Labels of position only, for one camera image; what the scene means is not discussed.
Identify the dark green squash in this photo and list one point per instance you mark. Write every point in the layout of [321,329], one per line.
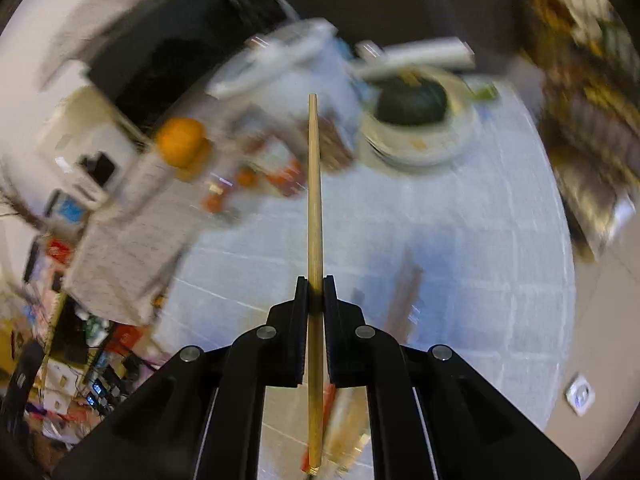
[410,102]

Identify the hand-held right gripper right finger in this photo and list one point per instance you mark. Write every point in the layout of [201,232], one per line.
[342,345]

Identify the red box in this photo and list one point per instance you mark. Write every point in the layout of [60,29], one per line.
[127,339]

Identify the grey brown refrigerator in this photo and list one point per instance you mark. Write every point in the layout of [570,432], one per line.
[400,0]

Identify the white floor socket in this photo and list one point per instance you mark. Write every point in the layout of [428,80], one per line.
[580,394]

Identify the charger with blue screen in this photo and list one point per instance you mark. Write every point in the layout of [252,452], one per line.
[99,387]
[93,400]

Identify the blue label plastic jar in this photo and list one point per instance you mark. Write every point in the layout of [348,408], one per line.
[66,209]

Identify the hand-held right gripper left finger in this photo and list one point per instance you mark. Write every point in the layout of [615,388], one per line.
[292,345]

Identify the white air fryer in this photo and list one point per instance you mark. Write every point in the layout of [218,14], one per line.
[75,130]

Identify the dry branches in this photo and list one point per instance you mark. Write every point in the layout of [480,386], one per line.
[20,210]

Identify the red spice jar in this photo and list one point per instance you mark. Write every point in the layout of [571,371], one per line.
[286,177]

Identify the floral cabinet cover cloth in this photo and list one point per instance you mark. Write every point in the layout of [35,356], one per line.
[130,250]

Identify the black microwave oven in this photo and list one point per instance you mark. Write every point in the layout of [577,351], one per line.
[185,50]

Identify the floral microwave cover cloth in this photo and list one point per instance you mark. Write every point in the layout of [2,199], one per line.
[75,45]

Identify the stack of white bowls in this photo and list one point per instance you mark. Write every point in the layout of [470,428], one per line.
[420,147]

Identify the grey checked tablecloth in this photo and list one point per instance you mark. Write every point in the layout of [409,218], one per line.
[450,240]

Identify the small red jar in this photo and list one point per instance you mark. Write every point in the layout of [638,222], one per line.
[212,202]

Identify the long bamboo chopstick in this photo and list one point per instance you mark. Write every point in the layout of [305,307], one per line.
[315,210]

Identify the brown spice jar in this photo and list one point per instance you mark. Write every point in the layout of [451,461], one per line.
[337,147]

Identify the orange fruit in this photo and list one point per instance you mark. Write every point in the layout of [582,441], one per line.
[181,141]

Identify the red label plastic jar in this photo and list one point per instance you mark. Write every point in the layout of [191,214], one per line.
[56,251]

